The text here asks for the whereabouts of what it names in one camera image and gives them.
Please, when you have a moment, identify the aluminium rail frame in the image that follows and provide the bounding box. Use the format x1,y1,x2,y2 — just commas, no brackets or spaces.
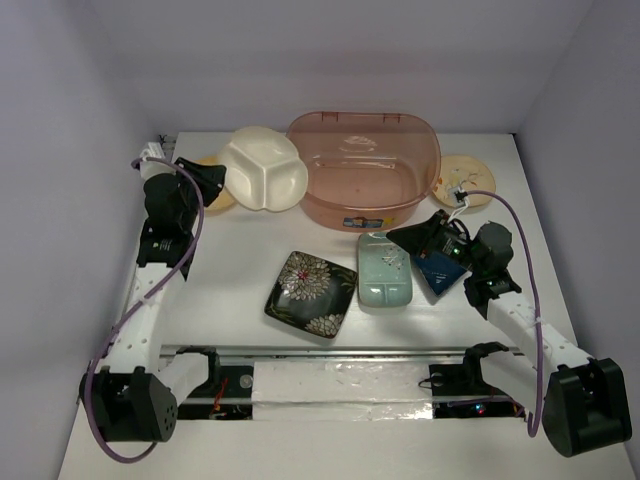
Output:
102,133,581,359

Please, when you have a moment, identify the dark blue leaf plate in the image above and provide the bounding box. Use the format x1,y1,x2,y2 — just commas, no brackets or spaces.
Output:
411,253,467,297

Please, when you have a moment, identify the white divided round plate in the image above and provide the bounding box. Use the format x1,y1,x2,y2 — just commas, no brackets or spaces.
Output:
218,126,308,213

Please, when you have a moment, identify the pink translucent plastic bin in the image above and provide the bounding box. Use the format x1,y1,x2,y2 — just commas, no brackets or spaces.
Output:
287,112,441,231

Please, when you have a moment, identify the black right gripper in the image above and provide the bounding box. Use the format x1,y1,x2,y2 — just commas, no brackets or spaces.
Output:
386,208,482,274

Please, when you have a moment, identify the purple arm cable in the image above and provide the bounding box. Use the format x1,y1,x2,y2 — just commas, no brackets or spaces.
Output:
467,189,544,437
82,157,205,461

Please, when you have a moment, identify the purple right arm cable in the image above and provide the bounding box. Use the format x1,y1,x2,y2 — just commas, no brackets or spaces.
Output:
467,189,544,437

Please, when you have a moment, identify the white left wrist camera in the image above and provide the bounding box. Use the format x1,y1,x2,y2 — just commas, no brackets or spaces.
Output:
137,142,171,180

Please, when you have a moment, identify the cream bird pattern plate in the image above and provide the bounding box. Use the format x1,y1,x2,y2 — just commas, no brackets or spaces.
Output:
433,155,496,207

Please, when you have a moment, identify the black floral square plate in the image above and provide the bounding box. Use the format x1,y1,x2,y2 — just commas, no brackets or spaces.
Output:
264,251,358,340

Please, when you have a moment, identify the light green rectangular plate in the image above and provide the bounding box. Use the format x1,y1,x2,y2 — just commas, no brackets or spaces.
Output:
357,232,413,308

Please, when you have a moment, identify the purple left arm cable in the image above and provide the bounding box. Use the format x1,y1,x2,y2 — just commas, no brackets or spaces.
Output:
82,157,205,461

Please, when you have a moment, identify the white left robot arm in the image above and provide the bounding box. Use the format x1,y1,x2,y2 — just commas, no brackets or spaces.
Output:
80,157,226,445

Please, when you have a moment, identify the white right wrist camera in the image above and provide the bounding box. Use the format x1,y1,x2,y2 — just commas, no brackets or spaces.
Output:
447,185,470,220

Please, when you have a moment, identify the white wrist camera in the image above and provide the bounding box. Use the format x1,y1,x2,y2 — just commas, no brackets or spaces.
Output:
137,142,171,180
447,185,470,220

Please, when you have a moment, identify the yellow round plastic plate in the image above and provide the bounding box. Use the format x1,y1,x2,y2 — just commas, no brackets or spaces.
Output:
192,155,236,212

